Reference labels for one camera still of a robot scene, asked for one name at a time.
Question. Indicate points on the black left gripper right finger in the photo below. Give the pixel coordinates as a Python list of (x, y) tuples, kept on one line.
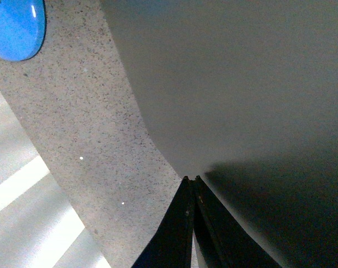
[(221, 240)]

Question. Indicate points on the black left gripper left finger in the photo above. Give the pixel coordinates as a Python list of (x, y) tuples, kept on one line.
[(171, 245)]

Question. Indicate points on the silver grey laptop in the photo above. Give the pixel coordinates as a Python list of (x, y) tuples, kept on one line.
[(244, 94)]

